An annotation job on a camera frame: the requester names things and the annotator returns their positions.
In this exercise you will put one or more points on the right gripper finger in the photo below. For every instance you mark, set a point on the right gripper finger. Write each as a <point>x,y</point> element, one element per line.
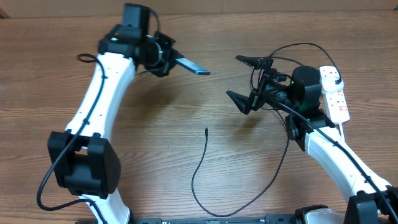
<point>244,103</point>
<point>256,63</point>

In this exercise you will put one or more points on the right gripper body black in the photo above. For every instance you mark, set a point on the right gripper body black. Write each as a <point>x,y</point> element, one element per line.
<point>271,91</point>

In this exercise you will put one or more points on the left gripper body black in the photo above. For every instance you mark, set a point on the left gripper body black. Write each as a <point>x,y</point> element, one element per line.
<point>158,53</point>

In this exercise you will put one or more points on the smartphone with blue screen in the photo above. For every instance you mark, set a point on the smartphone with blue screen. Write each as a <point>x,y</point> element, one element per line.
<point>191,66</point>

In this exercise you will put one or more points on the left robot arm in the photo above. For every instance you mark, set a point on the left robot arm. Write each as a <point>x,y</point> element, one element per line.
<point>83,159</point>

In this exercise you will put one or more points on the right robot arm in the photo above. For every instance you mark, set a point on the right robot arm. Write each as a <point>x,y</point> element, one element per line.
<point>370,198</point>

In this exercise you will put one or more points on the white charger plug adapter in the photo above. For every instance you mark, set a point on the white charger plug adapter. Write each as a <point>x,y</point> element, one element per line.
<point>331,85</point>

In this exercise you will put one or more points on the white power strip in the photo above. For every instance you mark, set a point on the white power strip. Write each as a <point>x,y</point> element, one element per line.
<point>335,103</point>

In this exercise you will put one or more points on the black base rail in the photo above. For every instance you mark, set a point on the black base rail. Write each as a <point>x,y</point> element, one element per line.
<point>214,221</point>

